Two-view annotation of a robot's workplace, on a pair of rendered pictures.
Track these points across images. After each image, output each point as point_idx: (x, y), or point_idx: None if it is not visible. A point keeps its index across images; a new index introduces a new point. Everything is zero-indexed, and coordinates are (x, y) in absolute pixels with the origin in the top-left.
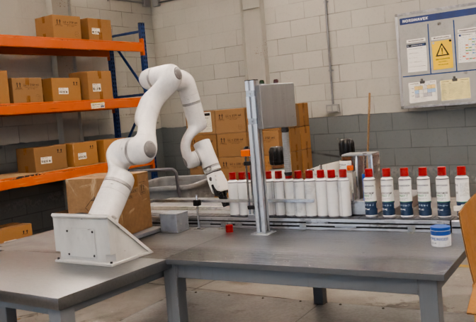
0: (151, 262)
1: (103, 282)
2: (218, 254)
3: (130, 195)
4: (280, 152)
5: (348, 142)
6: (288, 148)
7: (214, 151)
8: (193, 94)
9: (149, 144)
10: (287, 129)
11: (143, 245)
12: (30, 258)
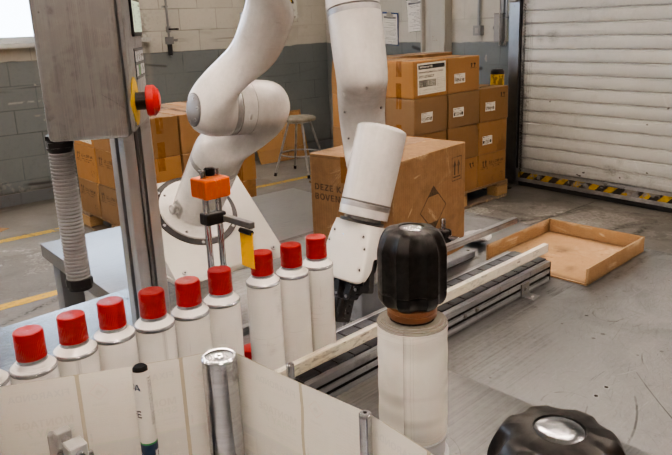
0: (106, 284)
1: (62, 260)
2: (55, 332)
3: (336, 196)
4: (377, 254)
5: (497, 453)
6: (55, 205)
7: (365, 163)
8: None
9: (190, 99)
10: (47, 143)
11: (166, 264)
12: (288, 224)
